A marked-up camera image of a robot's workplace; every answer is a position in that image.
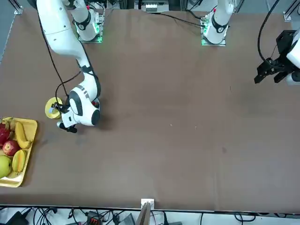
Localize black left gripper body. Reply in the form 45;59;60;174
276;30;296;68

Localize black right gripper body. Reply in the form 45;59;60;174
59;103;71;116

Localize yellow bowl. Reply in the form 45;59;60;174
45;97;64;120

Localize yellow plastic tray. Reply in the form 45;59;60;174
0;116;38;188

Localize yellow banana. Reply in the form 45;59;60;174
15;121;33;149

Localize red dragon fruit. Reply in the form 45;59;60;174
0;117;15;147

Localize red apple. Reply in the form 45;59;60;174
2;140;20;157

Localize yellow-green starfruit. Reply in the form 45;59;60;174
11;149;28;173

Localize yellow-green mango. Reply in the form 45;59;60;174
0;155;13;179

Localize black power strip orange switches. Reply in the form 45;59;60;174
85;210;105;225

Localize black power adapter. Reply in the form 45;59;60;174
3;210;30;225

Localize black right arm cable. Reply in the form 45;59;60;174
41;22;83;105

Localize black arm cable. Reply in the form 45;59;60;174
257;0;281;62
41;22;83;105

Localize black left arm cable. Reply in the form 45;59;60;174
257;0;281;62

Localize aluminium frame rail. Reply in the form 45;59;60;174
283;0;300;22
9;0;24;15

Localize black left base cable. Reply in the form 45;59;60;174
146;10;203;27

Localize aluminium camera post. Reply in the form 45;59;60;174
136;198;156;225

